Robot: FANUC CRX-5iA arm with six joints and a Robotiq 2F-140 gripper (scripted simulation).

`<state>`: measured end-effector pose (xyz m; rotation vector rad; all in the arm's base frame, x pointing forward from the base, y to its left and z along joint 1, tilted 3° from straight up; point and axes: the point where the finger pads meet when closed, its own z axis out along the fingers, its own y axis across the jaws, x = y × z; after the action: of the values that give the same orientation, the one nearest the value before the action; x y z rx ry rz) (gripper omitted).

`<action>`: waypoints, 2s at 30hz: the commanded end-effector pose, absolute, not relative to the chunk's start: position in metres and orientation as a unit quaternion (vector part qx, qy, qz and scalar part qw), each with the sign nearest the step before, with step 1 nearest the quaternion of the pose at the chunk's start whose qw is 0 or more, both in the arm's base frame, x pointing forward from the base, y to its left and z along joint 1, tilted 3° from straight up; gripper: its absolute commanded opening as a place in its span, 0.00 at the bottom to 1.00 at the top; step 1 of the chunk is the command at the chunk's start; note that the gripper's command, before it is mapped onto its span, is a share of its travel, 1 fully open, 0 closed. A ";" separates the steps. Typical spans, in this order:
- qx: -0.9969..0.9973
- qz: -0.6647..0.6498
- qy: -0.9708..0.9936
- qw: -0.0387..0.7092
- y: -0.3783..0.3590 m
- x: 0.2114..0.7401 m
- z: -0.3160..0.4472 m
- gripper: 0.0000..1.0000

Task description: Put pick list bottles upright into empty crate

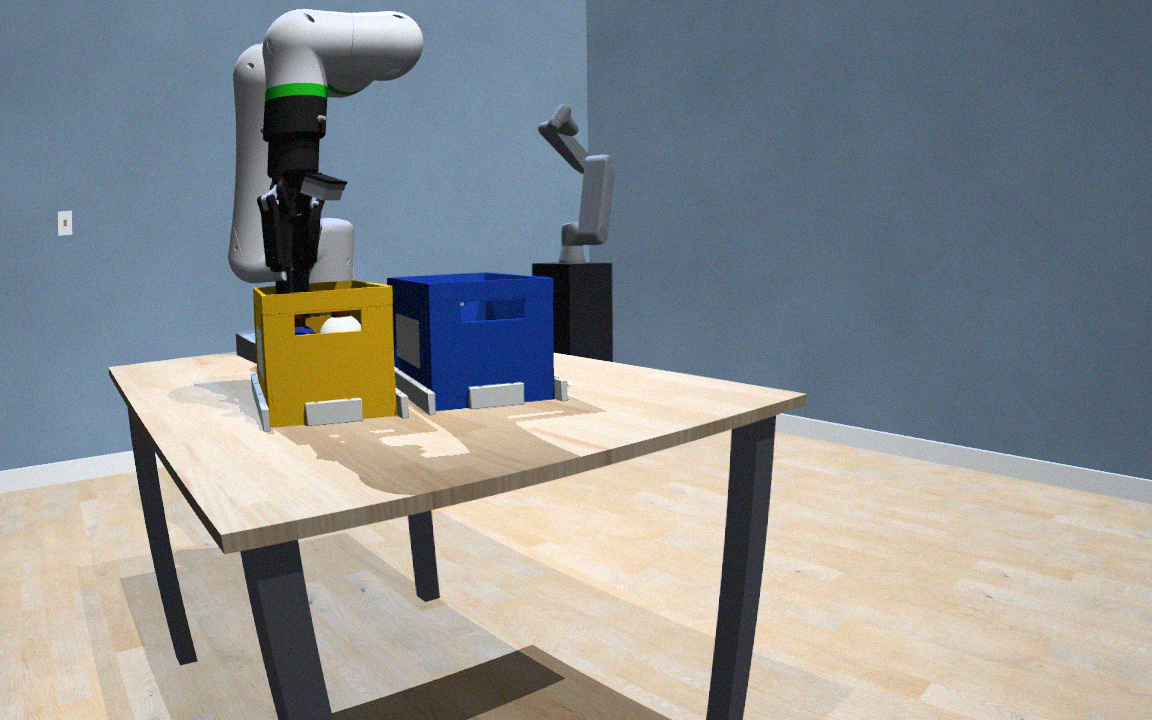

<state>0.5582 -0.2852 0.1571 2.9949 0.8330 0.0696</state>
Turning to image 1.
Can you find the yellow divided crate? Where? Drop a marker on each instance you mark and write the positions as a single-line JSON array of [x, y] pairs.
[[327, 366]]

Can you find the white bottle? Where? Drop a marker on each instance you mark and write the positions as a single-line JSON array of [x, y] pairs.
[[340, 321]]

